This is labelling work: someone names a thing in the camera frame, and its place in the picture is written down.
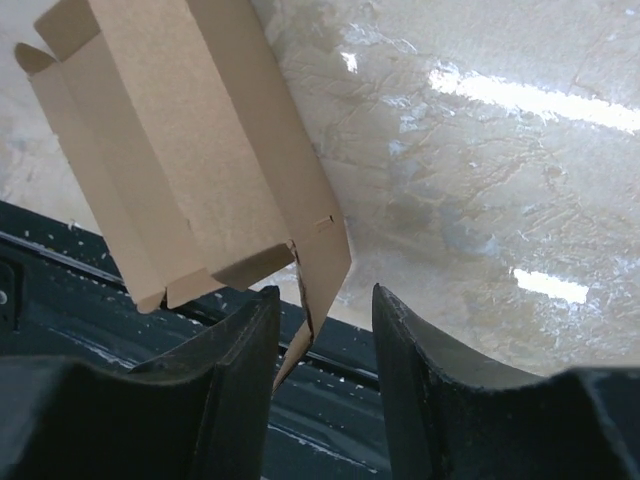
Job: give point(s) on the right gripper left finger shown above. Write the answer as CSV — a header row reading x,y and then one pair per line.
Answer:
x,y
199,411

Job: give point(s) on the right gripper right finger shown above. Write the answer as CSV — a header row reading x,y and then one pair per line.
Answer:
x,y
451,412

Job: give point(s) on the brown cardboard box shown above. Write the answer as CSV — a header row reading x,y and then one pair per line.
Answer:
x,y
181,131

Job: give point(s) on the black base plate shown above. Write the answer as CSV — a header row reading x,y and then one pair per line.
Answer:
x,y
325,422

